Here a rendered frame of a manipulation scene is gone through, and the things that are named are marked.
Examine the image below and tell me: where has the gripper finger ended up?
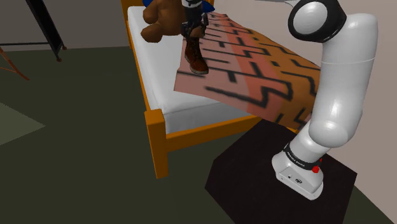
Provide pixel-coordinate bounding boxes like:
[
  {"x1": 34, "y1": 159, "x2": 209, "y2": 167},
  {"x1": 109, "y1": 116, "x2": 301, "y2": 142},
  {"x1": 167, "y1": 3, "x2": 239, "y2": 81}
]
[
  {"x1": 181, "y1": 20, "x2": 193, "y2": 40},
  {"x1": 197, "y1": 13, "x2": 209, "y2": 39}
]

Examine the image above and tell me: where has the brown teddy bear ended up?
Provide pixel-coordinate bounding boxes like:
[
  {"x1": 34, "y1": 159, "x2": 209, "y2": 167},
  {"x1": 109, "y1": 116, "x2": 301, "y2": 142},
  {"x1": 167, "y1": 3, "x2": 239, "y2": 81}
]
[{"x1": 140, "y1": 0, "x2": 216, "y2": 44}]

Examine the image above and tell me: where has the brown leather boot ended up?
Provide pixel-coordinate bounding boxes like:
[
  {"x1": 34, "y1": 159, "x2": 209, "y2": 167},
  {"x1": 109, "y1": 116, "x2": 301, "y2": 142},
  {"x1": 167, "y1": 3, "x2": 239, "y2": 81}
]
[{"x1": 184, "y1": 36, "x2": 209, "y2": 76}]

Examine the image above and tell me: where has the orange wooden bed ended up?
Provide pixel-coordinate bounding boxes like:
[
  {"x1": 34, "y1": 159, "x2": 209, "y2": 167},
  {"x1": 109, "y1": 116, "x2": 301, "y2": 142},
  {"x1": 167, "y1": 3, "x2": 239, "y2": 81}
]
[{"x1": 120, "y1": 0, "x2": 322, "y2": 180}]

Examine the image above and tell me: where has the orange patterned blanket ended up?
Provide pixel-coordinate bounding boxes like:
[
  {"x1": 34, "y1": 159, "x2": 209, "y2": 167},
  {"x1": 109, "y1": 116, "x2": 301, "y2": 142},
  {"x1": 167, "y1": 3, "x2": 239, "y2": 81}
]
[{"x1": 173, "y1": 12, "x2": 322, "y2": 130}]

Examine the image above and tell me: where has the black easel stand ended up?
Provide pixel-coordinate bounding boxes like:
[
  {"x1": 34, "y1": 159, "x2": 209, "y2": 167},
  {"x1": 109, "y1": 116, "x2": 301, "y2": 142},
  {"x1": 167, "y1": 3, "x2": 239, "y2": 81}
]
[{"x1": 0, "y1": 0, "x2": 67, "y2": 62}]

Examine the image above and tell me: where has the black robot stand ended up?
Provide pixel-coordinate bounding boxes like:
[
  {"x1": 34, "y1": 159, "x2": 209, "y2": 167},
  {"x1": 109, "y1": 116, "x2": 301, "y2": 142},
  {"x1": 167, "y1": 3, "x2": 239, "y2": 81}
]
[{"x1": 204, "y1": 119, "x2": 358, "y2": 224}]

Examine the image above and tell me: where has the thin brown wooden frame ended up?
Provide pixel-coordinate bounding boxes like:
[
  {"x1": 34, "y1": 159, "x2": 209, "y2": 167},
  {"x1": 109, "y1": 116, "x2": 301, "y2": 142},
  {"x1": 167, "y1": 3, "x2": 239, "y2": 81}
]
[{"x1": 0, "y1": 46, "x2": 31, "y2": 81}]

